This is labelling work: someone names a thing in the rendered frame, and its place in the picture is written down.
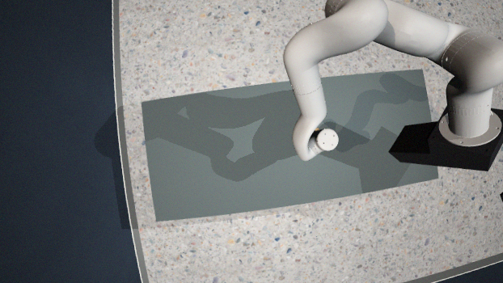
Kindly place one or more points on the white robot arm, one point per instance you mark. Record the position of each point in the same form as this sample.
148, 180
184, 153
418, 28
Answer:
472, 56

